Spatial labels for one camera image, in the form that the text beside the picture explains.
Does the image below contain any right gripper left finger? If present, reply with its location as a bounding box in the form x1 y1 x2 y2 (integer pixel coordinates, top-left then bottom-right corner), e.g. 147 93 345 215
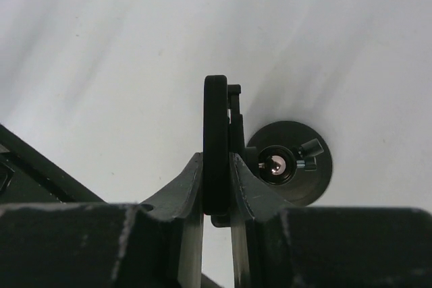
1 153 203 287

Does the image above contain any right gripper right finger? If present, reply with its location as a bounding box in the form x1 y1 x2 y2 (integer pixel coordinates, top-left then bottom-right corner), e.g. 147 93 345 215
230 154 431 287

